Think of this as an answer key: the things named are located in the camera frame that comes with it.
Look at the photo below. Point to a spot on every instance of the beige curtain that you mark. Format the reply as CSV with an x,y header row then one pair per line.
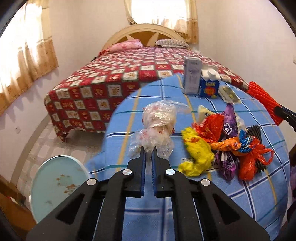
x,y
27,50
180,16

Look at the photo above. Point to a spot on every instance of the red plastic bag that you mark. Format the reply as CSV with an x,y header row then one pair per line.
x,y
265,99

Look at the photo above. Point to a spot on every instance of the red patchwork bedspread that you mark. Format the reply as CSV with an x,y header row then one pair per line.
x,y
86,99

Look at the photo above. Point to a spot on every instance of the striped pillow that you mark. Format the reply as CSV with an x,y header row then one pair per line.
x,y
172,43

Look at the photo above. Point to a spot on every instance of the small clear snack packet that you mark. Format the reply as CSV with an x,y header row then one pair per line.
x,y
228,95

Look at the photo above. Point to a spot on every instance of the brown wooden furniture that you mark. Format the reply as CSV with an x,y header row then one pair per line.
x,y
16,218

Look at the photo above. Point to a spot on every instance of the clear pinkish plastic bag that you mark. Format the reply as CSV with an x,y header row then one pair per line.
x,y
159,119

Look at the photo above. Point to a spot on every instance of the back beige curtain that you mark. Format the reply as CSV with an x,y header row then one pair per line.
x,y
180,16

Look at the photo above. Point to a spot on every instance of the blue Look drink carton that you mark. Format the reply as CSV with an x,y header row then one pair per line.
x,y
209,83

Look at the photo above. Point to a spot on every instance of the wall power outlet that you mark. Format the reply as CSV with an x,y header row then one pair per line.
x,y
17,130

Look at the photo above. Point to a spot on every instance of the pink pillow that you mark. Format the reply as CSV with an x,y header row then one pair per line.
x,y
126,45

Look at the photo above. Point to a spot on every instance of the orange and blue wrapper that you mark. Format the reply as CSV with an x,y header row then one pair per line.
x,y
211,130

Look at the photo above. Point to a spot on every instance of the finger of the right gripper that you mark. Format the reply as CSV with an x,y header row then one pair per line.
x,y
287,115

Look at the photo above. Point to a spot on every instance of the purple snack wrapper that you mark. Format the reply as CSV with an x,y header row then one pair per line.
x,y
224,156

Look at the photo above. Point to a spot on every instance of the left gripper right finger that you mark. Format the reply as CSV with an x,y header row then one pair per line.
x,y
201,211

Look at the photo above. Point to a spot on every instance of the pale yellow plastic bag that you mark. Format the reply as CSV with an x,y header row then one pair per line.
x,y
232,122

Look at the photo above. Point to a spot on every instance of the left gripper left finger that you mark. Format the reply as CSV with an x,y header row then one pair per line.
x,y
95,211

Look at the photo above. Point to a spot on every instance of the cream wooden headboard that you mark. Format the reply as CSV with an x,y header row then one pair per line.
x,y
148,34

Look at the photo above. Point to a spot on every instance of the left beige curtain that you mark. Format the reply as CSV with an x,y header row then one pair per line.
x,y
27,50

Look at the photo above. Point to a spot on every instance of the tall white milk carton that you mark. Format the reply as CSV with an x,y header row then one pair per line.
x,y
192,74

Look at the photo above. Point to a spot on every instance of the light blue round tray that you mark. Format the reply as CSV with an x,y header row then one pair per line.
x,y
56,179

